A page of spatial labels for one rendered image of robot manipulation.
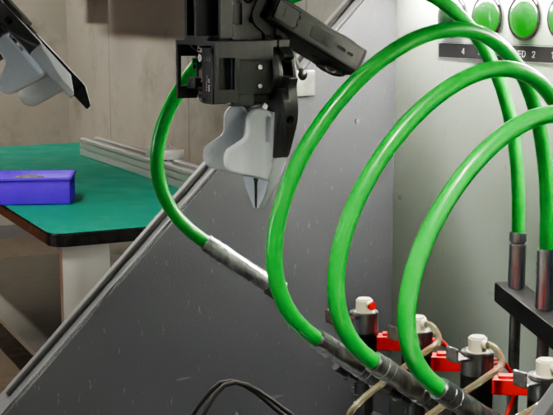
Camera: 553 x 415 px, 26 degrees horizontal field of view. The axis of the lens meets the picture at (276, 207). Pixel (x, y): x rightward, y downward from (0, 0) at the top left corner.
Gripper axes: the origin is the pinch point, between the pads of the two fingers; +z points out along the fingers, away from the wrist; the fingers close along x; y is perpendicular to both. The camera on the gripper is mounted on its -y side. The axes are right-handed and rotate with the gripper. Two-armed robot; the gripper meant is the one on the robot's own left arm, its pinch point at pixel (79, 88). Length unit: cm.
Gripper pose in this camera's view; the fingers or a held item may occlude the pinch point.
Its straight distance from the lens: 121.2
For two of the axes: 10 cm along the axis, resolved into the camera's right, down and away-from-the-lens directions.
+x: -0.4, -0.6, -10.0
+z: 6.8, 7.3, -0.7
